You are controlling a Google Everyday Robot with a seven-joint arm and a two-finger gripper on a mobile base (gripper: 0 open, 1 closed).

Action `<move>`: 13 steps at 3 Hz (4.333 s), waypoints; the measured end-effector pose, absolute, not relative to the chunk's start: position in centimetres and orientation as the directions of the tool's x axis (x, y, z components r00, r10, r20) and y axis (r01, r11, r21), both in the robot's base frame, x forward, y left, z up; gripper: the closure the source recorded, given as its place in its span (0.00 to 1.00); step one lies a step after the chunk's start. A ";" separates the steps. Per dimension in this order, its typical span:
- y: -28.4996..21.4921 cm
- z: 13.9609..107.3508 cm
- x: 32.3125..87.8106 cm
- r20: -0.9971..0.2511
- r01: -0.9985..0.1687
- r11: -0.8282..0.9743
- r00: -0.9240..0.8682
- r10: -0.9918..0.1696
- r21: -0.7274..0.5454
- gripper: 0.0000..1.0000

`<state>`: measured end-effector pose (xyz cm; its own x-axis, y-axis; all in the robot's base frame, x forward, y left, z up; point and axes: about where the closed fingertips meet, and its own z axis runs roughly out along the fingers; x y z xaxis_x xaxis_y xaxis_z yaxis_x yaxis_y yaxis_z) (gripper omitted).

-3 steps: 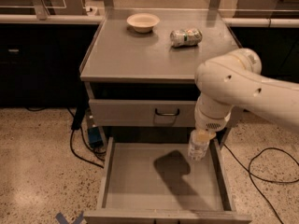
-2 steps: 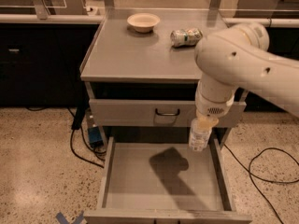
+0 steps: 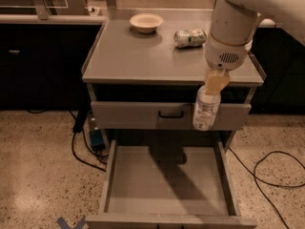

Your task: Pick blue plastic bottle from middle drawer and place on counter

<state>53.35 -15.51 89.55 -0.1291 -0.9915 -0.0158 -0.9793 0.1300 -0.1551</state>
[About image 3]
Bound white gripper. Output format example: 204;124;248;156
204;32;253;95

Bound clear plastic water bottle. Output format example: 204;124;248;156
193;86;221;131

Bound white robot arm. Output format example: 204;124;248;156
205;0;305;95

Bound grey drawer cabinet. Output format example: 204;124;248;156
81;7;267;153

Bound closed grey upper drawer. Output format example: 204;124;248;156
91;101;251;131

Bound open grey middle drawer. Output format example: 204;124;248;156
87;142;257;229

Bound crushed green white can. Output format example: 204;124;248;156
173;29;207;49

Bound white paper bowl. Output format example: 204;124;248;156
130;13;163;34

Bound blue power box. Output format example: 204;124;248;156
88;117;106;152

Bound dark background cabinet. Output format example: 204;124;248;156
0;24;100;110

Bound blue floor tape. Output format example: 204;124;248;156
56;215;88;229

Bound black drawer handle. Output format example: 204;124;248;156
158;111;184;119

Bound black floor cable right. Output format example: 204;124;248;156
228;147;305;229

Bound black floor cable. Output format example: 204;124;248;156
26;109;110;173
228;147;305;229

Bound black floor cable left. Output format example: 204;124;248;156
26;109;110;173

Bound white horizontal rail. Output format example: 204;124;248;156
0;12;276;31

